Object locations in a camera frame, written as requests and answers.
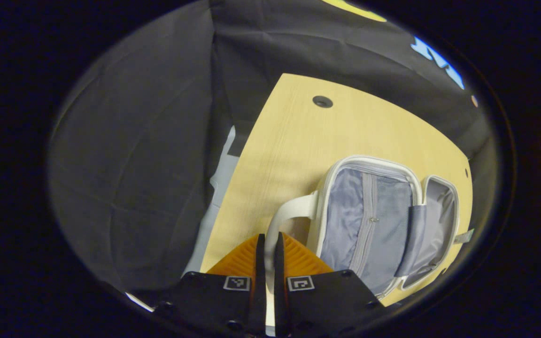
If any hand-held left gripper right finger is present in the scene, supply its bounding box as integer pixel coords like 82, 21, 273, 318
273, 232, 386, 338

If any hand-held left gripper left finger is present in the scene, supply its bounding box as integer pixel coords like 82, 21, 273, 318
153, 233, 267, 338

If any white hard-shell suitcase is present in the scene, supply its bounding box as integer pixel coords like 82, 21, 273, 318
264, 155, 460, 336

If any black backdrop cloth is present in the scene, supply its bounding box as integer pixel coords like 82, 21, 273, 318
47, 0, 492, 294

